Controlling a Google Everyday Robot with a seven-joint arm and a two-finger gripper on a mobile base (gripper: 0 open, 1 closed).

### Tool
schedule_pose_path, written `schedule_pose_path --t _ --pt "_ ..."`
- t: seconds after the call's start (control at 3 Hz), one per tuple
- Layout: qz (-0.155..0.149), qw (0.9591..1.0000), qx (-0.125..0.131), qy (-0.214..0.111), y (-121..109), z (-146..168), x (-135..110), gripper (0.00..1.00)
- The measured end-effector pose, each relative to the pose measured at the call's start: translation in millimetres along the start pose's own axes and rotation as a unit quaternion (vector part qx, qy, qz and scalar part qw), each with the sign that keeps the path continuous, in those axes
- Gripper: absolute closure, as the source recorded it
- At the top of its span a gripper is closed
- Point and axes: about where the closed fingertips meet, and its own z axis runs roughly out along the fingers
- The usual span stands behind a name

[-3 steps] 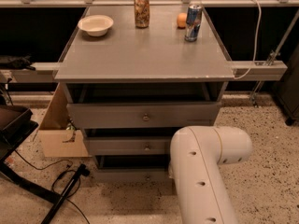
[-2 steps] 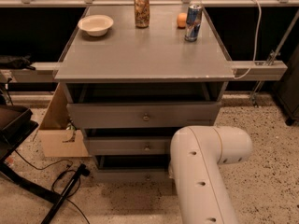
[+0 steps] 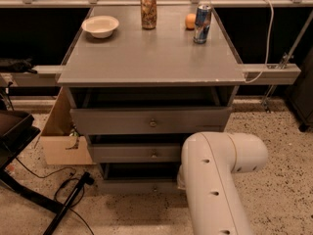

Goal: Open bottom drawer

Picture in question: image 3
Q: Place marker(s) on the grey top drawer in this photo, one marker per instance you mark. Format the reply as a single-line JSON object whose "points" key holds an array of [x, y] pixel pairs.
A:
{"points": [[150, 121]]}

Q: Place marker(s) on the grey bottom drawer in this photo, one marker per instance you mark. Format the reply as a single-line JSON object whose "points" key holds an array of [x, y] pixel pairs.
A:
{"points": [[139, 178]]}

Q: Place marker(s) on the dark cabinet at right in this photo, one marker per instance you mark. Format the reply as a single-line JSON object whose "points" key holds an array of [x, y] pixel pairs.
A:
{"points": [[300, 94]]}

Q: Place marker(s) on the cardboard box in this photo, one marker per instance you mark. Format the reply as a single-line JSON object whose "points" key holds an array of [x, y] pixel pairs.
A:
{"points": [[61, 143]]}

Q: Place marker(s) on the grey drawer cabinet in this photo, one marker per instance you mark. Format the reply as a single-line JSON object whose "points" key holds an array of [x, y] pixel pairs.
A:
{"points": [[150, 69]]}

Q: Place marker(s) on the metal railing beam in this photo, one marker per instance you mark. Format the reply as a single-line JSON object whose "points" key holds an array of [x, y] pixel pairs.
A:
{"points": [[47, 76]]}

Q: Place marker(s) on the white bowl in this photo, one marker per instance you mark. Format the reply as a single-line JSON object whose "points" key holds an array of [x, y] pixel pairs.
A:
{"points": [[100, 26]]}

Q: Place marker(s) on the grey middle drawer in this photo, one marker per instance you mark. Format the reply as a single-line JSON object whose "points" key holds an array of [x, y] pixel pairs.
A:
{"points": [[147, 153]]}

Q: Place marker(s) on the blue energy drink can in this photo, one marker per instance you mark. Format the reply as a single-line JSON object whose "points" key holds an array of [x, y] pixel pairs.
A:
{"points": [[202, 23]]}

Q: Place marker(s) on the grey drawer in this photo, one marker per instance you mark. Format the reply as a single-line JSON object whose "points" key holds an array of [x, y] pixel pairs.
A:
{"points": [[139, 178], [150, 121], [147, 153]]}

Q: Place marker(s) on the black chair base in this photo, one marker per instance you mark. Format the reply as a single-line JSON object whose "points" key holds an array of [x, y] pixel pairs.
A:
{"points": [[16, 132]]}

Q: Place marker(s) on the black stand leg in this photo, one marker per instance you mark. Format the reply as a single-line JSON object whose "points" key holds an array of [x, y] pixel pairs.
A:
{"points": [[78, 190]]}

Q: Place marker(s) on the brown patterned can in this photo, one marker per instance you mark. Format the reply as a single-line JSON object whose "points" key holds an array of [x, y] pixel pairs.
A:
{"points": [[148, 14]]}

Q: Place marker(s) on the orange fruit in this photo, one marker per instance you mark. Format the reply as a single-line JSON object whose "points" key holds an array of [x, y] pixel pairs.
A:
{"points": [[190, 21]]}

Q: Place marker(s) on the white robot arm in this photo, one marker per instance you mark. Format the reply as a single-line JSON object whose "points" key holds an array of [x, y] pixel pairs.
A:
{"points": [[208, 161]]}

